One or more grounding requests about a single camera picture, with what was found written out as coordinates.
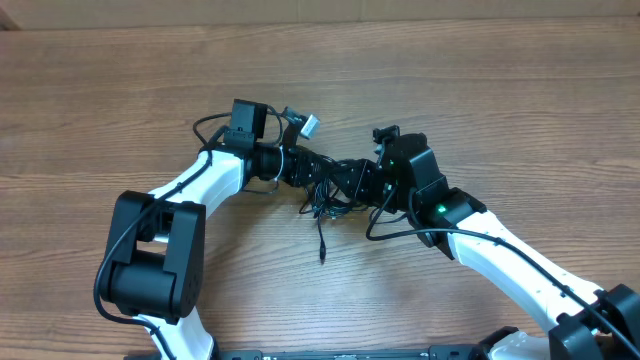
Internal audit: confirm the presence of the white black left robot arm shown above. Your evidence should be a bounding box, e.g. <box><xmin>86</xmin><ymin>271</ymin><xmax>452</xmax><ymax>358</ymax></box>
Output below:
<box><xmin>93</xmin><ymin>99</ymin><xmax>320</xmax><ymax>359</ymax></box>

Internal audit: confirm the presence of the black USB-C cable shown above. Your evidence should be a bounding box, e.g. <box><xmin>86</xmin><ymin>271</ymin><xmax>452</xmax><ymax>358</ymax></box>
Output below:
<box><xmin>298</xmin><ymin>179</ymin><xmax>371</xmax><ymax>265</ymax></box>

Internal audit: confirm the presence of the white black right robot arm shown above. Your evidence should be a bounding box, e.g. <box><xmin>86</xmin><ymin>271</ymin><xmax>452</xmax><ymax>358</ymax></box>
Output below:
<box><xmin>328</xmin><ymin>126</ymin><xmax>639</xmax><ymax>359</ymax></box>

